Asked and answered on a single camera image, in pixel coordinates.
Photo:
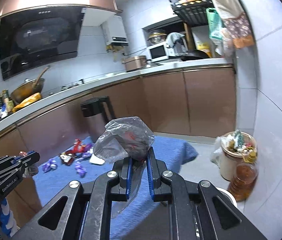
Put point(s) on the brown lower cabinets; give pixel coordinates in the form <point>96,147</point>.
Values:
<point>192,101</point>

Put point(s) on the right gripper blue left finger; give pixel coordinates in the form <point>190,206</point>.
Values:
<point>112,186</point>

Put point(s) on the yellow snack bag on counter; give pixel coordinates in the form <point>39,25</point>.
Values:
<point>31,99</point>

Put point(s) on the white microwave oven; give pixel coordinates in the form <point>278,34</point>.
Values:
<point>160,52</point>

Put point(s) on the blue towel mat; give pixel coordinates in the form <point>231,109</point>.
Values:
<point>50,183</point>

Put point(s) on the red snack bag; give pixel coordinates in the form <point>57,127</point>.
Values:
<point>79,148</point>

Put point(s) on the white water heater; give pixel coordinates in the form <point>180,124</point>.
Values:
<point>114,32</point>

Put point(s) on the purple candy wrapper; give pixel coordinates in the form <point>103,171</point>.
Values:
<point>49,165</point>

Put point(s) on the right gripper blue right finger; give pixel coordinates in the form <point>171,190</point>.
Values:
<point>170,187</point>

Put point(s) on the full beige waste basket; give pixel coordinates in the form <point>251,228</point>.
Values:
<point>235,146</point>

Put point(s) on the black range hood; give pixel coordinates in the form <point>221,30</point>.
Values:
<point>36,37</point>

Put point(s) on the clear plastic bag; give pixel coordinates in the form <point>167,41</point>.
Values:
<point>125,137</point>

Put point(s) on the amber oil bottle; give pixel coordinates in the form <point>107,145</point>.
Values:
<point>244,178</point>

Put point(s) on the black dish rack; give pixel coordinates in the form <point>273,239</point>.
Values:
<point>191,12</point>

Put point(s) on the large purple wrapper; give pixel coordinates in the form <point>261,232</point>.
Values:
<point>80,170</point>

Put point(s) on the white metal trash bin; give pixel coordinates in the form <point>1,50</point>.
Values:
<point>228,195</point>

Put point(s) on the steel pots stack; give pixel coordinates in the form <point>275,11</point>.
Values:
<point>157,36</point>

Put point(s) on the blue white gloved hand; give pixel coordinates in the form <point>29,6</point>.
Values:
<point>8,225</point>

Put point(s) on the floral hanging apron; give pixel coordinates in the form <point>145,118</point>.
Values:
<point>235,21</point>

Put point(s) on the brass wok with handle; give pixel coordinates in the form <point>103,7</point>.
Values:
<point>28,88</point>

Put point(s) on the black steel electric kettle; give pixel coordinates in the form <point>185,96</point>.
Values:
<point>97,112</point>

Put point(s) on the dark red foil wrapper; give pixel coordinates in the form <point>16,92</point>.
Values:
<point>66,159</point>

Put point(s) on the brown rice cooker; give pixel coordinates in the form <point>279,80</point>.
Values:
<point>134,63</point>

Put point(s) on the black frying pan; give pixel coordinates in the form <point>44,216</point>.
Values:
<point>194,55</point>

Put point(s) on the green hanging bag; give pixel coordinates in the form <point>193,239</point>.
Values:
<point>215,25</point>

